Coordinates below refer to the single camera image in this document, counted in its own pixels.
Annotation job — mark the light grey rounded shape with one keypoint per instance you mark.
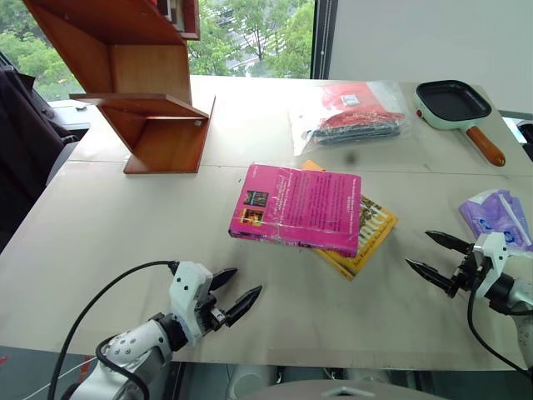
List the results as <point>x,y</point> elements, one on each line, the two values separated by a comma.
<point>247,381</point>

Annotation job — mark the yellow paperback book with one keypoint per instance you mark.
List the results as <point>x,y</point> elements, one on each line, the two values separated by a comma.
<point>375,233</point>

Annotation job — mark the dark folded bundle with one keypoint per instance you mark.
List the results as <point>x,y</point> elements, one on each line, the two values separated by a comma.
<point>358,131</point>

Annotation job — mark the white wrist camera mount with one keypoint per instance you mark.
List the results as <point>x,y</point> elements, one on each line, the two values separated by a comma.
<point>187,287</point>
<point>493,250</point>

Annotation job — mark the dark rectangular object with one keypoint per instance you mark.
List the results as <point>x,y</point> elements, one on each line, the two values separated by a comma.
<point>526,137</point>

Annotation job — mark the wooden zigzag shelf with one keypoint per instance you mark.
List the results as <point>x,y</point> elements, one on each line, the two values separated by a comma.
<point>145,66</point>

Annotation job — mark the mint green square frying pan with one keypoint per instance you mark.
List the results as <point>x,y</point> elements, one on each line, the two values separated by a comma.
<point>454,100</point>

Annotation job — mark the purple plastic package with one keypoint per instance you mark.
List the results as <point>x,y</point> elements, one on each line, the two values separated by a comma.
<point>495,216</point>

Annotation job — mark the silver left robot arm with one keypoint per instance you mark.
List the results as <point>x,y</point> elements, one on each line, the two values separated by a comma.
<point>133,343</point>

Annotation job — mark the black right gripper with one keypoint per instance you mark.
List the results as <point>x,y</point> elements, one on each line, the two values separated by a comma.
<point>464,277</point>

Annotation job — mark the small white object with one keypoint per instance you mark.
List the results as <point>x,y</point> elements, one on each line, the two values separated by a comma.
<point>79,107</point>

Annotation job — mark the black office chair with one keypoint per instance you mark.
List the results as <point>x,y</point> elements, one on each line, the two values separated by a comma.
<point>25,146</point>

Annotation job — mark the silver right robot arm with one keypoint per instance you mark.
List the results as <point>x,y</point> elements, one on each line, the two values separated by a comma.
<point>522,298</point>

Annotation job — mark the black window frame post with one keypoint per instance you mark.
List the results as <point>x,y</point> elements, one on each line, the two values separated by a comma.
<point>322,41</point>

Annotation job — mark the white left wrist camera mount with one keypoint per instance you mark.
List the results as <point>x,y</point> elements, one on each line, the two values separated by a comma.
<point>187,287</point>

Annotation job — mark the clear plastic bag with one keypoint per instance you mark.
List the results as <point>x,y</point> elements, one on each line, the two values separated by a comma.
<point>308,125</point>

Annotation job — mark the red flat packet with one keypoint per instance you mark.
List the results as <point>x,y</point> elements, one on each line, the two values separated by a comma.
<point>354,102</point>

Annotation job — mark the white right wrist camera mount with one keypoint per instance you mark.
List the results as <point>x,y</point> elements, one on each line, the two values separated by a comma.
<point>493,250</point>

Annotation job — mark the pink paperback book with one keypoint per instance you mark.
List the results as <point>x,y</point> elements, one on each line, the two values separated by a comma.
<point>300,204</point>

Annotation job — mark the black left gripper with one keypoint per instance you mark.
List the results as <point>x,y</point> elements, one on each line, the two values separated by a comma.
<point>214,314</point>

